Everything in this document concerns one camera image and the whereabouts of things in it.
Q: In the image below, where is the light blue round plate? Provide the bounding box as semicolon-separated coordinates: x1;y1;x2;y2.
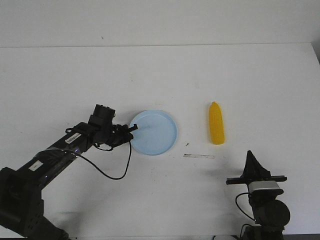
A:
129;110;178;156

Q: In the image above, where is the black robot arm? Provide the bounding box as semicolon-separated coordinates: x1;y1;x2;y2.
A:
0;104;138;240
226;150;291;240

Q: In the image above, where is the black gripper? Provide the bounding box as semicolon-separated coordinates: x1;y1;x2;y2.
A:
226;150;287;185
88;104;138;150

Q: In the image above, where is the yellow plastic corn cob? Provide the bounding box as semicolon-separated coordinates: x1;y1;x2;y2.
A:
208;101;225;145

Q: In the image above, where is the strip of clear tape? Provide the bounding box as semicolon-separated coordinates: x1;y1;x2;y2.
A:
183;153;215;159

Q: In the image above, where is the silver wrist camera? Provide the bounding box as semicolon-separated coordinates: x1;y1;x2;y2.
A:
247;180;284;197

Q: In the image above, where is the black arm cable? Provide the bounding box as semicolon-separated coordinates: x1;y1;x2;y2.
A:
234;191;258;223
72;139;133;180

